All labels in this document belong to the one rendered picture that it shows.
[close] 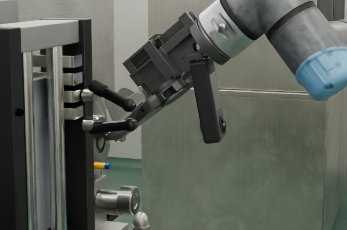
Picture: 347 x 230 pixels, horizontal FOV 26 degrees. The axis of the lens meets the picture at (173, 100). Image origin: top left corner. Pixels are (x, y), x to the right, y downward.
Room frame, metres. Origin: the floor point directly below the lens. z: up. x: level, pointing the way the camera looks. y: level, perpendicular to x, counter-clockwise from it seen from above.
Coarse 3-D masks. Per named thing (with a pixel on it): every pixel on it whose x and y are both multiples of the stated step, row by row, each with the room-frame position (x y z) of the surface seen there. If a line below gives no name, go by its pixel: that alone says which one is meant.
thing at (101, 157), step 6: (102, 120) 1.05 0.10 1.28; (96, 138) 1.03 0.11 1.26; (102, 138) 1.05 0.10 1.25; (96, 144) 1.04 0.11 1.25; (102, 144) 1.05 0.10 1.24; (108, 144) 1.07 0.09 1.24; (96, 150) 1.03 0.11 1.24; (102, 150) 1.06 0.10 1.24; (108, 150) 1.07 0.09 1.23; (96, 156) 1.03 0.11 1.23; (102, 156) 1.05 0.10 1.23
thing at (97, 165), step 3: (96, 162) 0.98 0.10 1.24; (99, 162) 0.98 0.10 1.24; (102, 162) 0.98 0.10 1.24; (96, 165) 0.98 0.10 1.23; (99, 165) 0.98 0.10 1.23; (102, 165) 0.98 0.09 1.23; (105, 165) 0.98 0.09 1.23; (108, 165) 0.98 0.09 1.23; (96, 168) 0.98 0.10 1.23; (99, 168) 0.98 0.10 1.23; (102, 168) 0.98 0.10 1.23; (105, 168) 0.98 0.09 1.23; (108, 168) 0.98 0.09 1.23
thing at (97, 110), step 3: (96, 102) 1.07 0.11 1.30; (93, 105) 1.06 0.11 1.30; (96, 105) 1.07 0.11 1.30; (99, 105) 1.08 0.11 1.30; (93, 108) 1.06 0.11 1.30; (96, 108) 1.07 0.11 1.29; (99, 108) 1.08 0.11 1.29; (93, 111) 1.06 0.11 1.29; (96, 111) 1.07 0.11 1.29; (99, 111) 1.08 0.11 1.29; (102, 111) 1.09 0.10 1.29; (93, 114) 1.07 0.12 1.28; (96, 114) 1.07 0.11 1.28; (99, 114) 1.08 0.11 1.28; (102, 114) 1.09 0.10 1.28; (96, 171) 1.07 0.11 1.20
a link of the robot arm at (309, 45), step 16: (288, 16) 0.94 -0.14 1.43; (304, 16) 0.94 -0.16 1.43; (320, 16) 0.95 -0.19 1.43; (272, 32) 0.96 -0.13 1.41; (288, 32) 0.94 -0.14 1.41; (304, 32) 0.93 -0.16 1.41; (320, 32) 0.93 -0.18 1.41; (336, 32) 0.95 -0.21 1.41; (288, 48) 0.94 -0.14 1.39; (304, 48) 0.93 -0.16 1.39; (320, 48) 0.92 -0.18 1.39; (336, 48) 0.92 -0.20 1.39; (288, 64) 0.95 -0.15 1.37; (304, 64) 0.93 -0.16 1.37; (320, 64) 0.92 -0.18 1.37; (336, 64) 0.91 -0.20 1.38; (304, 80) 0.94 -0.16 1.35; (320, 80) 0.92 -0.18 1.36; (336, 80) 0.91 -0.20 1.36; (320, 96) 0.93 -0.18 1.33
